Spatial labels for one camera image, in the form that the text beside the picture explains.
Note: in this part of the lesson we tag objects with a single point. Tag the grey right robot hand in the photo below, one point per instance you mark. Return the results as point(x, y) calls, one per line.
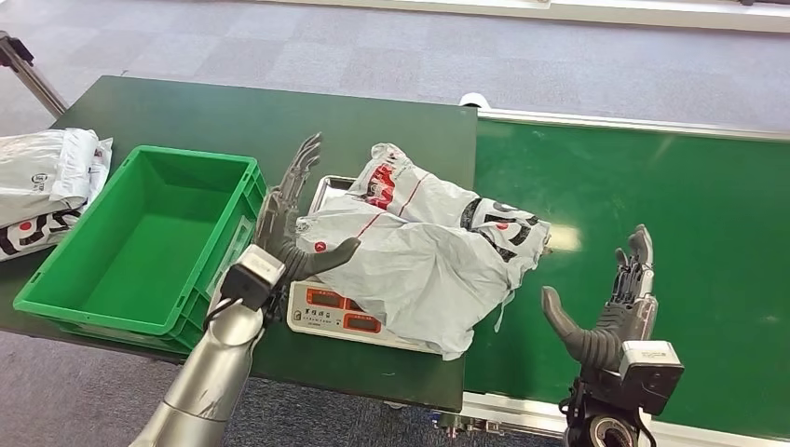
point(602, 345)

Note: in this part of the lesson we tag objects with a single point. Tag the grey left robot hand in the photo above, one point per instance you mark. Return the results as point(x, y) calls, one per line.
point(278, 222)

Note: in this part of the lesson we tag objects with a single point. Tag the grey plastic package red print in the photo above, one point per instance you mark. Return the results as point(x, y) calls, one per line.
point(419, 265)

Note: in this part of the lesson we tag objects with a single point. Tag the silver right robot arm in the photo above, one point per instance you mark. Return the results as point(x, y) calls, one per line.
point(599, 419)

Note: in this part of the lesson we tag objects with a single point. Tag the green conveyor belt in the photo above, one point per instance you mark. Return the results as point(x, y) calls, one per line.
point(679, 197)

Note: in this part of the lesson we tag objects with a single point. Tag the white conveyor roller cap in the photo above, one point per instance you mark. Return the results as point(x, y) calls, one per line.
point(474, 100)

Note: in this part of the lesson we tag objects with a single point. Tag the grey package black print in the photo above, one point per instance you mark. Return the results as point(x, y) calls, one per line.
point(24, 185)

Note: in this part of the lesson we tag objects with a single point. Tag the white electronic scale body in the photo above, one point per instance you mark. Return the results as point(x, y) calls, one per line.
point(321, 314)

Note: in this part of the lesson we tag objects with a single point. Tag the dark green table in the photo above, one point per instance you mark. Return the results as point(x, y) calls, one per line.
point(247, 117)

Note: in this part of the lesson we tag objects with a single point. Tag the green plastic crate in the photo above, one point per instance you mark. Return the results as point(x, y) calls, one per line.
point(142, 259)

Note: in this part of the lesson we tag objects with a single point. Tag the white plastic mailer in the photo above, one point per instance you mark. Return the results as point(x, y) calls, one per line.
point(74, 163)

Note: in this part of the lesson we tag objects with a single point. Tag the metal stand leg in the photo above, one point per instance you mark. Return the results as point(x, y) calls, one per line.
point(31, 77)

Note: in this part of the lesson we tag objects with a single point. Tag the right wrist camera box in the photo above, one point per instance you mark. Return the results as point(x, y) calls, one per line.
point(651, 376)

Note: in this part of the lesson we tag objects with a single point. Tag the conveyor underside bracket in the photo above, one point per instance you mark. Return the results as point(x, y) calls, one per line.
point(460, 424)

